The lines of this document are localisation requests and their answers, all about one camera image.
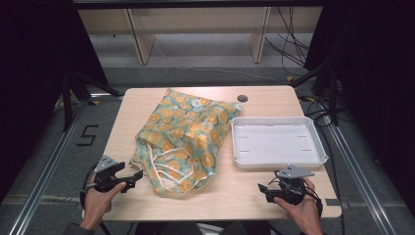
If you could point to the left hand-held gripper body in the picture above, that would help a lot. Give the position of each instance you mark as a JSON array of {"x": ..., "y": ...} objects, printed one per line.
[{"x": 106, "y": 178}]

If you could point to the black metal stand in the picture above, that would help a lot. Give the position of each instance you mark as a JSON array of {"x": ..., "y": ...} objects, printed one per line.
[
  {"x": 326, "y": 81},
  {"x": 78, "y": 94}
]

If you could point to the person's dark clothing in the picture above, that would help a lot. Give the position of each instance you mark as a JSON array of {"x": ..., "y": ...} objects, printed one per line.
[{"x": 202, "y": 228}]

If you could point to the white plastic tray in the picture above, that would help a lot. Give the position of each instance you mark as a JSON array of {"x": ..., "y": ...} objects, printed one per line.
[{"x": 277, "y": 143}]

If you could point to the black curtain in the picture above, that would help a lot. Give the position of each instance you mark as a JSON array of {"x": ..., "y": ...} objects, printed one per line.
[
  {"x": 378, "y": 81},
  {"x": 29, "y": 81}
]

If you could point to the grey table bracket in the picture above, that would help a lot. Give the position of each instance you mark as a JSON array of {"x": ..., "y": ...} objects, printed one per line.
[{"x": 333, "y": 202}]

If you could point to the person's left hand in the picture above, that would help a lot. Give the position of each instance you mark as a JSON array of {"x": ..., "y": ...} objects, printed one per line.
[{"x": 98, "y": 202}]

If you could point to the person's right hand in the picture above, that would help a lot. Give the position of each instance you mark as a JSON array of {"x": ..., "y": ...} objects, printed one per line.
[{"x": 301, "y": 212}]

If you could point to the green orange-flowered cloth bag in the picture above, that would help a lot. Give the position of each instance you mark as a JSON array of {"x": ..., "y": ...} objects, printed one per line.
[{"x": 182, "y": 140}]

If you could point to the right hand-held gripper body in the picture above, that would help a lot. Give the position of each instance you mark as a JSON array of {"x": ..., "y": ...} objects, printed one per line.
[{"x": 288, "y": 187}]

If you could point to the light wooden shelf unit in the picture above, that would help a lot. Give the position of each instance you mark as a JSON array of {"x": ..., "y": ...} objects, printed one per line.
[{"x": 202, "y": 29}]

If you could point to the dark round table grommet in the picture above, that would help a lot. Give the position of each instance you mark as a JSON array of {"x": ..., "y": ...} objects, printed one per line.
[{"x": 242, "y": 98}]

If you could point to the aluminium floor rail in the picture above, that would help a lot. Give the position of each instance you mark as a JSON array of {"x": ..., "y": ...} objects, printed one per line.
[
  {"x": 355, "y": 176},
  {"x": 42, "y": 179}
]

